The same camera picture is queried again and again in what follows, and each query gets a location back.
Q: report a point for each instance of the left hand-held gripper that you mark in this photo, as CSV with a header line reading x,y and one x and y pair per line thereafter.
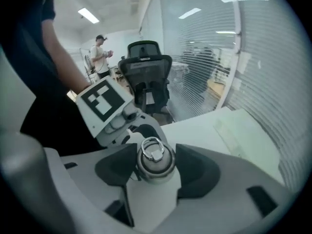
x,y
102,101

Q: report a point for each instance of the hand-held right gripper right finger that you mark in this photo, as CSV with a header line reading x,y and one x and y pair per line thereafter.
x,y
219,186

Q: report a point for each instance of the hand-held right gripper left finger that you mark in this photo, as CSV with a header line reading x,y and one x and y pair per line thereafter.
x,y
97,179

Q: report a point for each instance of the person's left forearm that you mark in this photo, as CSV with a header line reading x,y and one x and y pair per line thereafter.
x,y
65,57

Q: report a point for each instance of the pale green flat box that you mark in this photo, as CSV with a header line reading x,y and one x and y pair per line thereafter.
x,y
248,140

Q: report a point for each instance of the black mesh office chair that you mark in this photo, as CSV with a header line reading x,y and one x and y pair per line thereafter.
x,y
146,77

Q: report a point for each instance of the person's black shirt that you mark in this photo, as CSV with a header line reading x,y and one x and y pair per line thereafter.
x,y
36,82

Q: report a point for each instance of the glass partition with blinds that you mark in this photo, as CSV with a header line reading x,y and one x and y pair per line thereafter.
x,y
231,57

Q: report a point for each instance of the ceiling tube light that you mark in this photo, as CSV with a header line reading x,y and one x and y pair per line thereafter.
x,y
88,15

